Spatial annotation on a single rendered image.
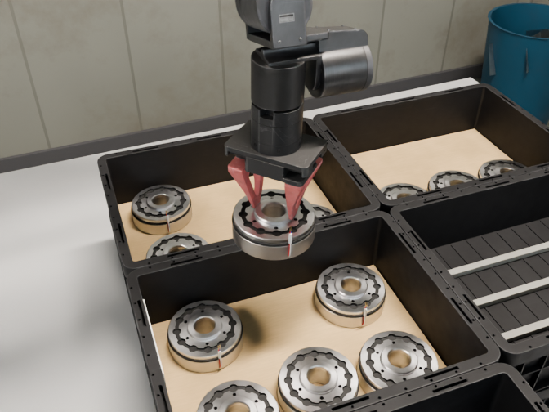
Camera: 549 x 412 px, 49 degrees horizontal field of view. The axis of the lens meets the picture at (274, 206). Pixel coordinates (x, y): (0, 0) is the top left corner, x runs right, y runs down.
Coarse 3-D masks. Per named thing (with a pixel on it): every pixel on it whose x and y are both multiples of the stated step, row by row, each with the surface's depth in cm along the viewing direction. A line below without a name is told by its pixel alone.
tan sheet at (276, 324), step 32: (288, 288) 93; (256, 320) 88; (288, 320) 88; (320, 320) 88; (384, 320) 88; (160, 352) 84; (256, 352) 84; (288, 352) 84; (352, 352) 84; (192, 384) 80; (320, 384) 80
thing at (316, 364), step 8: (320, 360) 78; (304, 368) 77; (312, 368) 77; (320, 368) 78; (328, 368) 77; (304, 376) 76; (336, 376) 76; (304, 384) 75; (312, 384) 75; (328, 384) 75; (336, 384) 76; (312, 392) 75; (320, 392) 74; (328, 392) 75
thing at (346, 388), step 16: (304, 352) 80; (320, 352) 80; (336, 352) 80; (288, 368) 78; (336, 368) 78; (352, 368) 78; (288, 384) 76; (352, 384) 76; (288, 400) 74; (304, 400) 74; (320, 400) 74; (336, 400) 74
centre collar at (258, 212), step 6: (258, 204) 75; (264, 204) 75; (270, 204) 75; (276, 204) 75; (282, 204) 75; (258, 210) 74; (258, 216) 73; (264, 216) 73; (282, 216) 73; (264, 222) 73; (270, 222) 72; (276, 222) 72; (282, 222) 72
